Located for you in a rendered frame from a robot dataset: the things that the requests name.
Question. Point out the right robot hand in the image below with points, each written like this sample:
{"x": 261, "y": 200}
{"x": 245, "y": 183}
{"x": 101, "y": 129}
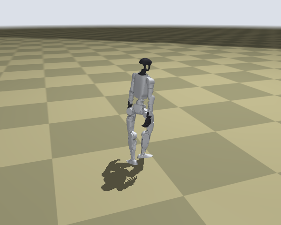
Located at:
{"x": 147, "y": 121}

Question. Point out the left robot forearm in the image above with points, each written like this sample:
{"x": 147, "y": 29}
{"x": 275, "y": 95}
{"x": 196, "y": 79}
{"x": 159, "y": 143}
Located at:
{"x": 130, "y": 99}

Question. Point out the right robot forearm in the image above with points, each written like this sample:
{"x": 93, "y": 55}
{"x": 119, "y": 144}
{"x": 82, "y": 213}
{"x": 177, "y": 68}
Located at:
{"x": 150, "y": 105}

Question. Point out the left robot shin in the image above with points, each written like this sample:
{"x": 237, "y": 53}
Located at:
{"x": 132, "y": 145}

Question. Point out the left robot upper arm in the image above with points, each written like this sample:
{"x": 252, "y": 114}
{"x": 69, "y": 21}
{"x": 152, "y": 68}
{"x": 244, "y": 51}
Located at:
{"x": 132, "y": 83}

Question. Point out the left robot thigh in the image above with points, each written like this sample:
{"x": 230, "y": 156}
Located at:
{"x": 130, "y": 121}

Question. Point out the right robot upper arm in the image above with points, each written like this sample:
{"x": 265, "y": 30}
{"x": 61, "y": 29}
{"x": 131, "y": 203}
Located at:
{"x": 150, "y": 82}

